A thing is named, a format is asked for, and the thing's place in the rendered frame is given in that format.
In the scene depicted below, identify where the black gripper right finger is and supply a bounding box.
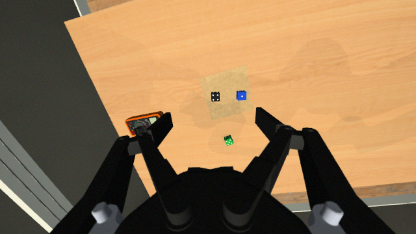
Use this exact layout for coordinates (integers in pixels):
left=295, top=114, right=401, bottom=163
left=223, top=107, right=396, bottom=234

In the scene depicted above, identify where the tan textured mat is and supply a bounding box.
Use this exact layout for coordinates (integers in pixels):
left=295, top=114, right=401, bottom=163
left=200, top=65, right=254, bottom=120

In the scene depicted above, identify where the black die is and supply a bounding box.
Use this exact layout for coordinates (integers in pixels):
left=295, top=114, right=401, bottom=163
left=211, top=92, right=220, bottom=101

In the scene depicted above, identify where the orange digital multimeter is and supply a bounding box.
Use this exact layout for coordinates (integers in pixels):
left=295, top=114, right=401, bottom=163
left=125, top=111, right=164, bottom=137

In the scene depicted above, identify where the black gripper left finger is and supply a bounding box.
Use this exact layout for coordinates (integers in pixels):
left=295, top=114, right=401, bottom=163
left=49, top=112, right=194, bottom=234

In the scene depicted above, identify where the green die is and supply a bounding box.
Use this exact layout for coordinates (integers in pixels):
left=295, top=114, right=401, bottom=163
left=224, top=135, right=234, bottom=146

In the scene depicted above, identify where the blue die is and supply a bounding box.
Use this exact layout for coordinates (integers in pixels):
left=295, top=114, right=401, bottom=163
left=237, top=90, right=246, bottom=101

